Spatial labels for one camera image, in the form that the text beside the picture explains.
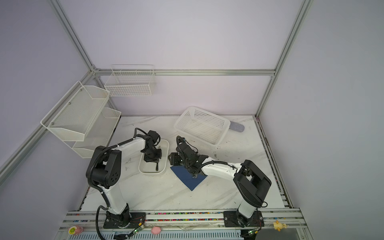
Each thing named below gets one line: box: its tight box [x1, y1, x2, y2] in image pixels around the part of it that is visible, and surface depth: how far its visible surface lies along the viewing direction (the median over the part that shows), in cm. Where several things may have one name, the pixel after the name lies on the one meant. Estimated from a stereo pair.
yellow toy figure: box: [273, 220, 289, 232], surface depth 70 cm
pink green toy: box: [68, 225, 84, 235], surface depth 69 cm
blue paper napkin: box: [170, 165, 208, 192], surface depth 88 cm
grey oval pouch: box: [229, 121, 245, 133], surface depth 113 cm
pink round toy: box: [151, 226, 161, 235], surface depth 71 cm
